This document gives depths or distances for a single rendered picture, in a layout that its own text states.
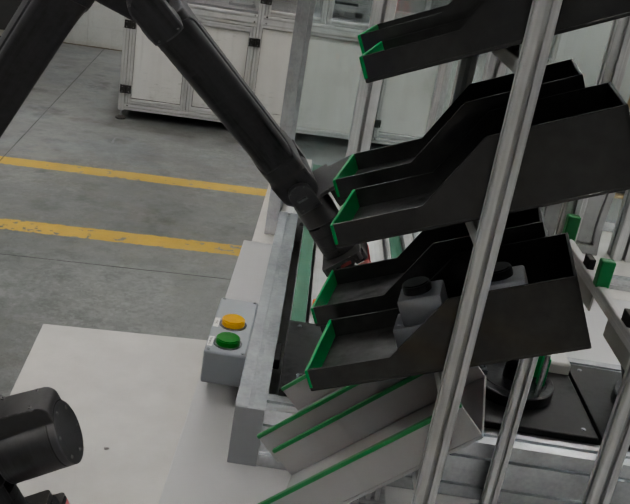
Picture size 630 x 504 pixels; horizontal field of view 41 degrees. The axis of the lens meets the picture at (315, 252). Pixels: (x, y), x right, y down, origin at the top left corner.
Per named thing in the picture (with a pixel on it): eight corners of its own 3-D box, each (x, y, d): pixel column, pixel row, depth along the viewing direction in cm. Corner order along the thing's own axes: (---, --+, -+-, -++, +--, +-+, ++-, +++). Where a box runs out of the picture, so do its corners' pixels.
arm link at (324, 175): (270, 156, 128) (284, 194, 122) (336, 117, 126) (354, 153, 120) (304, 202, 136) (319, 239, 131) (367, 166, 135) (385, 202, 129)
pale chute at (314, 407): (276, 463, 109) (256, 436, 108) (299, 411, 121) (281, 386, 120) (465, 364, 99) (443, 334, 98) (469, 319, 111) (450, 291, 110)
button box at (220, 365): (199, 382, 141) (203, 349, 138) (217, 325, 160) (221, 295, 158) (241, 388, 141) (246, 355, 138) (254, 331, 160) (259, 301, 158)
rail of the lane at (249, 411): (226, 462, 128) (235, 400, 124) (274, 249, 211) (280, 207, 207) (262, 468, 128) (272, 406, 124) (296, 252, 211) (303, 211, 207)
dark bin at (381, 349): (310, 392, 88) (290, 327, 86) (334, 338, 100) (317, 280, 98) (591, 349, 80) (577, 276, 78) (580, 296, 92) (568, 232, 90)
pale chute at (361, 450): (266, 543, 95) (242, 513, 94) (293, 475, 107) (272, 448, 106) (484, 438, 85) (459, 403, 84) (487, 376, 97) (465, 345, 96)
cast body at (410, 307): (399, 356, 89) (382, 294, 87) (404, 338, 93) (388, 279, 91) (479, 343, 87) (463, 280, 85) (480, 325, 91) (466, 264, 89)
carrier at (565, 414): (442, 425, 130) (460, 354, 126) (428, 351, 153) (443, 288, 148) (596, 450, 131) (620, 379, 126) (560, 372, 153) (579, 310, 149)
